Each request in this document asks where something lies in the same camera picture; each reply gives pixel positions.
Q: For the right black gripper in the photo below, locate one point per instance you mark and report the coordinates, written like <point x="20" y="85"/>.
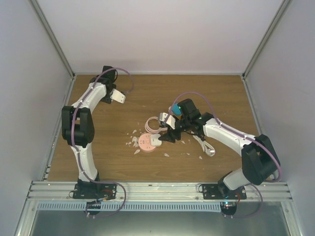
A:
<point x="171" y="135"/>

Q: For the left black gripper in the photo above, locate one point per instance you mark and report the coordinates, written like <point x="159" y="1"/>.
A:
<point x="107" y="100"/>

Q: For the white square charger plug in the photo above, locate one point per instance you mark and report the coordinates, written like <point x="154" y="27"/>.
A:
<point x="154" y="140"/>

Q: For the pink round power socket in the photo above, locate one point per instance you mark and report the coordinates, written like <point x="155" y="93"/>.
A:
<point x="144" y="143"/>

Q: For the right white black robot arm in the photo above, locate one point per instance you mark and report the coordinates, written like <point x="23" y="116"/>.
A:
<point x="258" y="157"/>

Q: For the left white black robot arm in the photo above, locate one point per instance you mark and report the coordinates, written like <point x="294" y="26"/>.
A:
<point x="77" y="123"/>

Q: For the blue plug adapter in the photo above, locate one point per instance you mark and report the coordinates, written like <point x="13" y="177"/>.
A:
<point x="175" y="110"/>

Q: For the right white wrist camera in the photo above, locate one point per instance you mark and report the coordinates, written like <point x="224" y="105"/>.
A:
<point x="166" y="119"/>

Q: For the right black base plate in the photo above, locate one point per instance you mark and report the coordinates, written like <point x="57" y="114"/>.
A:
<point x="214" y="191"/>

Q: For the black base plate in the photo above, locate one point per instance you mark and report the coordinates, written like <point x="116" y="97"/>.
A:
<point x="89" y="190"/>
<point x="214" y="191"/>

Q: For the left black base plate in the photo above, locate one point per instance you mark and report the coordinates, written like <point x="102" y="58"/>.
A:
<point x="89" y="190"/>

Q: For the left aluminium corner post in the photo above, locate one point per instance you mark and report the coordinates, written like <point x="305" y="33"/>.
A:
<point x="43" y="20"/>

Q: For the aluminium corner post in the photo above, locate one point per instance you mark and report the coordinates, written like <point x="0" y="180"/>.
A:
<point x="43" y="20"/>
<point x="271" y="28"/>

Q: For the aluminium front rail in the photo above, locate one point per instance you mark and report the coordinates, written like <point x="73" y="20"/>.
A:
<point x="158" y="191"/>

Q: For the right aluminium corner post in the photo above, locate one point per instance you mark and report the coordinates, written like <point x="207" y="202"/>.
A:
<point x="271" y="28"/>

